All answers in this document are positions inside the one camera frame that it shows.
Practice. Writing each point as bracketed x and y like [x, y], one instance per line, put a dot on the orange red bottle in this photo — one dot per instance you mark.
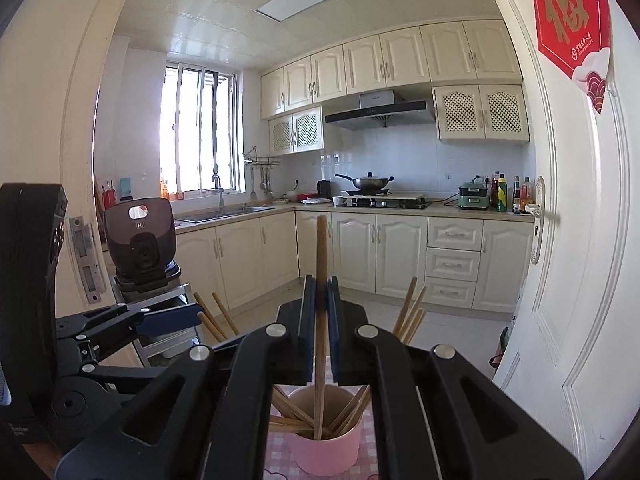
[525, 197]

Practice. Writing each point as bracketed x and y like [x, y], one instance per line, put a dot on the cream upper wall cabinets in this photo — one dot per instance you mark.
[400, 57]

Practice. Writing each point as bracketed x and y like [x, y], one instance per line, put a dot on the metal door strike plate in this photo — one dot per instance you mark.
[89, 260]

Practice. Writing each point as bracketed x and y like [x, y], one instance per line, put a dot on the white plate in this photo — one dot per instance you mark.
[316, 201]

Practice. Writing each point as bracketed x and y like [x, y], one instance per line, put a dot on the dark sauce bottle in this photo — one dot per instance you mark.
[516, 197]

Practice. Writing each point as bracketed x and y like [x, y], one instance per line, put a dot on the green countertop cooker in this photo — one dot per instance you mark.
[474, 199]

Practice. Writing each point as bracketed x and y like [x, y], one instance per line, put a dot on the red diamond door poster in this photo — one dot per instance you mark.
[565, 10]

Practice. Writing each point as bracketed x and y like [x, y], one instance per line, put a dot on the hanging metal ladle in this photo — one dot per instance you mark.
[267, 182]

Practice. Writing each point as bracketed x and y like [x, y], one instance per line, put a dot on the range hood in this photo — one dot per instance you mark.
[380, 110]

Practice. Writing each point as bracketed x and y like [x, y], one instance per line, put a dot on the red sauce bottle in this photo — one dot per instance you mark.
[494, 192]

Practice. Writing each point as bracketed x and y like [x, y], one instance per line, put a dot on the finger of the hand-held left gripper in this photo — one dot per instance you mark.
[170, 317]
[125, 375]

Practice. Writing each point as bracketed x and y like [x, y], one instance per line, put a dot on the group of wooden chopsticks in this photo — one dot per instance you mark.
[403, 310]

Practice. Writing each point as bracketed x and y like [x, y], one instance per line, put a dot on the metal wok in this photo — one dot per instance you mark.
[370, 183]

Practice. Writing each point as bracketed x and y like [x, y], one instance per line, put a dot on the single wooden chopstick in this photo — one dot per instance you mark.
[322, 250]

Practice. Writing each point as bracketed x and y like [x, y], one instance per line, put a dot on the cream cabinet drawer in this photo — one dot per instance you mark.
[455, 234]
[450, 292]
[452, 265]

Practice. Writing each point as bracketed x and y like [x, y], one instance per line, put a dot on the metal faucet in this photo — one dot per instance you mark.
[220, 195]

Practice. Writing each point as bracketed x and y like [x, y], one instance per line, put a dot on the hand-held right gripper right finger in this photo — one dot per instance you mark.
[333, 330]

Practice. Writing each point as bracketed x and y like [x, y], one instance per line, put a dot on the cream base cabinets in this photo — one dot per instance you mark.
[390, 250]

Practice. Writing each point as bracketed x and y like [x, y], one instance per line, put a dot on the kitchen window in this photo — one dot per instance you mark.
[190, 135]

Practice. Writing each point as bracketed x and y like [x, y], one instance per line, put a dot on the white door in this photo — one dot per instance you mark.
[565, 260]

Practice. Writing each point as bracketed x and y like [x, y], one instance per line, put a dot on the black kettle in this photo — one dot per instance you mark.
[324, 189]

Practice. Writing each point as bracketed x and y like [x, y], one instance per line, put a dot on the metal shelf rack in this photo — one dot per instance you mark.
[170, 295]

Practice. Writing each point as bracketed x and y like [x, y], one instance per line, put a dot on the dark brown rice cooker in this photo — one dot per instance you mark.
[140, 240]

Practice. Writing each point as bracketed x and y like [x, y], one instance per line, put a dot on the cream lattice door cabinet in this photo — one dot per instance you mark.
[295, 132]
[480, 112]

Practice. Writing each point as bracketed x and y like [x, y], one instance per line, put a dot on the hanging metal spatula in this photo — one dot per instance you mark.
[253, 187]

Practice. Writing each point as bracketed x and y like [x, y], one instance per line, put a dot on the red container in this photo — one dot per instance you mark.
[306, 196]

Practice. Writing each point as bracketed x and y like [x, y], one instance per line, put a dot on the steel sink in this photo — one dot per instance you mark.
[220, 216]

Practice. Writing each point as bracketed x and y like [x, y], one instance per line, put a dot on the pink cup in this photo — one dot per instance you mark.
[325, 460]

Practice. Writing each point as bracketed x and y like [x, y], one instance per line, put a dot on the pink checked tablecloth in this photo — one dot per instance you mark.
[280, 460]

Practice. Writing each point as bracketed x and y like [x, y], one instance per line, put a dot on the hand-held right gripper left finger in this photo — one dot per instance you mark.
[311, 330]

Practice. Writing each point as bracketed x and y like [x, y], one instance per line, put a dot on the gas stove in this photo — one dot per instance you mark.
[390, 202]

